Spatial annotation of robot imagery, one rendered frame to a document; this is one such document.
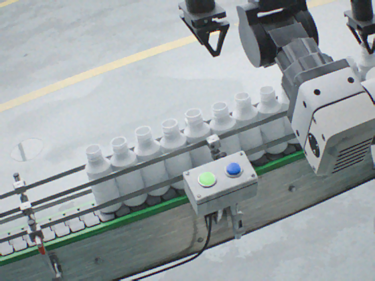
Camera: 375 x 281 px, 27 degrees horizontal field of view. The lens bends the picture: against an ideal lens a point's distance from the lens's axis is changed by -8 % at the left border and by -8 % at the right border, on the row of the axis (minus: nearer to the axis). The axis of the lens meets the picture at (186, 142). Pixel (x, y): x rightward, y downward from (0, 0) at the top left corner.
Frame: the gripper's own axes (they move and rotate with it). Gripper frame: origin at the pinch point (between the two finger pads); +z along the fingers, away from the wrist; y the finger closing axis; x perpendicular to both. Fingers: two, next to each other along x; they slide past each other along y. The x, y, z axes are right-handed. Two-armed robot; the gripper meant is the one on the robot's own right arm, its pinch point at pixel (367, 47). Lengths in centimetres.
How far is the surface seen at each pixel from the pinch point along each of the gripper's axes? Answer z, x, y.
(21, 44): 117, 69, 339
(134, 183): 12, 65, -3
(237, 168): 6.7, 45.2, -17.8
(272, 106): 5.3, 29.6, -2.2
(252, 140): 12.4, 35.8, -2.3
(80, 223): 18, 80, -2
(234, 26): 118, -51, 260
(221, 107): 3.2, 40.6, 1.2
